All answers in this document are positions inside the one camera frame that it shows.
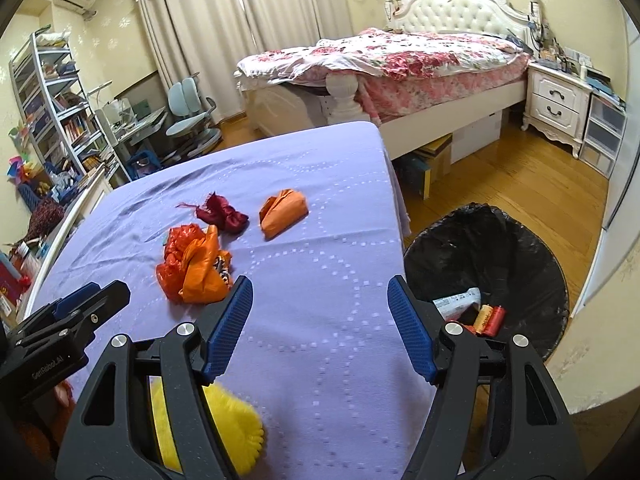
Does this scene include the white desk lamp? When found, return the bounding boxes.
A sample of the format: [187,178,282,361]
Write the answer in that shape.
[87,80,115,111]

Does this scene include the white cardboard box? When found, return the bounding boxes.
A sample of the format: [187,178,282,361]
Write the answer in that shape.
[450,110,503,163]

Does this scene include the purple dotted tablecloth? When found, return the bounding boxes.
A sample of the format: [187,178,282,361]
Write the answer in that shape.
[20,121,451,480]

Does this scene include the dark red patterned bag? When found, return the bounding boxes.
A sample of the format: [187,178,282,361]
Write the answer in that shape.
[27,195,66,241]

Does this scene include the white bookshelf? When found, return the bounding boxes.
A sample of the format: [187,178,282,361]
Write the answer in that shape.
[9,30,131,191]

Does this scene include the red booklet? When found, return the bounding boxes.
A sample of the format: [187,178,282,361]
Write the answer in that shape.
[0,260,28,301]

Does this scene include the light blue desk chair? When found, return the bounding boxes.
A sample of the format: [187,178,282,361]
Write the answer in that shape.
[162,76,223,158]

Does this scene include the white nightstand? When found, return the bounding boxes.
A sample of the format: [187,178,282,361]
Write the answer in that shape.
[521,60,593,158]

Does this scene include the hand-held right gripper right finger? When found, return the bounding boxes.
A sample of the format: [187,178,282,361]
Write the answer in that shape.
[387,275,587,480]

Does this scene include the white packet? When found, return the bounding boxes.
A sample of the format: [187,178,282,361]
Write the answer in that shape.
[432,287,482,322]

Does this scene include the yellow foam fruit net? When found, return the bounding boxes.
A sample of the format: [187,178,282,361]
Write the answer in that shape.
[150,377,265,477]

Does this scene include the grey study desk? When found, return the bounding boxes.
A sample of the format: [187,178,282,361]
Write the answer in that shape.
[95,97,171,171]

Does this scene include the orange paper packet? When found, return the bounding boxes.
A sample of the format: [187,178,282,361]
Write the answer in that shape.
[258,189,308,240]

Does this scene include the brown cardboard box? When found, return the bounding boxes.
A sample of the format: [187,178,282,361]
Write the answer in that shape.
[400,137,453,201]

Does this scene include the clear plastic drawer unit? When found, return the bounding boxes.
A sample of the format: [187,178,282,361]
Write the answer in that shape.
[580,95,628,181]

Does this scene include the black lined trash bin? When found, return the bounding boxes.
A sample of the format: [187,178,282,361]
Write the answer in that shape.
[402,202,571,363]

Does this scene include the pile of nightstand items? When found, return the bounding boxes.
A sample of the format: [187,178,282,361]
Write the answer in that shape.
[527,0,601,73]

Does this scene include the stack of blue books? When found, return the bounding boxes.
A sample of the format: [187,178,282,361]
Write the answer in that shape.
[585,67,628,111]

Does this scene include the beige curtain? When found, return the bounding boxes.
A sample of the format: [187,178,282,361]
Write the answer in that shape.
[132,0,241,128]
[232,0,358,46]

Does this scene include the yellow label cylinder can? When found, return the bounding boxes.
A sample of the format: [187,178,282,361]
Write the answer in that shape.
[472,303,496,336]

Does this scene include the orange striped wrapper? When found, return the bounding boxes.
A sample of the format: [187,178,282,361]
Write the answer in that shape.
[180,225,235,305]

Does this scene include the person's left forearm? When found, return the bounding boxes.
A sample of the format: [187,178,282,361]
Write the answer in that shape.
[10,380,83,461]

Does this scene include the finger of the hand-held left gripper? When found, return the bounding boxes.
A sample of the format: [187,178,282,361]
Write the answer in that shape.
[10,280,132,348]
[17,282,103,333]

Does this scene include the colourful toy pile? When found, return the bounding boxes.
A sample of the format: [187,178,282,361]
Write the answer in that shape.
[7,125,46,181]

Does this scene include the orange plastic bag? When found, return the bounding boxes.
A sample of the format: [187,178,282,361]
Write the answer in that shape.
[156,225,211,303]

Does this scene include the white floral quilt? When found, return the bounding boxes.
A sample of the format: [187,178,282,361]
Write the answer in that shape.
[236,27,523,86]

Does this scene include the dark red cloth pouch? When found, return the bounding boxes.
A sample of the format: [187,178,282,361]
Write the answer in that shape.
[177,191,250,234]

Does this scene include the pink floral bed sheet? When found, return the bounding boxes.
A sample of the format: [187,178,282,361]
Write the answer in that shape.
[357,52,531,123]

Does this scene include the patterned sliding wardrobe door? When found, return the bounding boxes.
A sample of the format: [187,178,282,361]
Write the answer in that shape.
[547,0,640,401]

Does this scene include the blue stool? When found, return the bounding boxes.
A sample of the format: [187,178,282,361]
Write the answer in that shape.
[125,150,166,181]

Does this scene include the white bed with tufted headboard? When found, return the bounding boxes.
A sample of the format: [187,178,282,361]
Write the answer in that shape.
[235,0,538,161]

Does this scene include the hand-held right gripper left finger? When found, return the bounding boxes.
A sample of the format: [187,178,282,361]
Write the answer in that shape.
[54,275,261,480]

